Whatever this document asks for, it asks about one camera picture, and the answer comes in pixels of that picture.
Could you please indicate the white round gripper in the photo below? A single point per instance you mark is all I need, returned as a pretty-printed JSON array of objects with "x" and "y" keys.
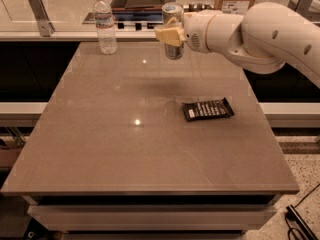
[{"x": 195, "y": 32}]

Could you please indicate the silver blue redbull can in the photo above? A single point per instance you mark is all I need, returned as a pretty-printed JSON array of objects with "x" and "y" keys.
[{"x": 172, "y": 13}]

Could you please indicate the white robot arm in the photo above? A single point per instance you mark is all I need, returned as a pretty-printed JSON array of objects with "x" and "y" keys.
[{"x": 268, "y": 36}]

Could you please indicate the clear plastic water bottle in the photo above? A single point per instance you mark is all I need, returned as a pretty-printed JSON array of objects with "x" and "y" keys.
[{"x": 104, "y": 22}]

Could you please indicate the black snack bar wrapper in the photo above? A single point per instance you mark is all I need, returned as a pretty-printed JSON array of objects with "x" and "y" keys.
[{"x": 205, "y": 110}]

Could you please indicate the black tool on floor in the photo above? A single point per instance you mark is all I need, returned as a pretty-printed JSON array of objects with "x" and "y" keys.
[{"x": 298, "y": 228}]

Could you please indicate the right metal glass bracket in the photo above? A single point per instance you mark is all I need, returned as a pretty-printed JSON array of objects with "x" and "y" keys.
[{"x": 302, "y": 7}]

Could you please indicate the left metal glass bracket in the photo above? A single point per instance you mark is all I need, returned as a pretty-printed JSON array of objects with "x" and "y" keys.
[{"x": 45, "y": 27}]

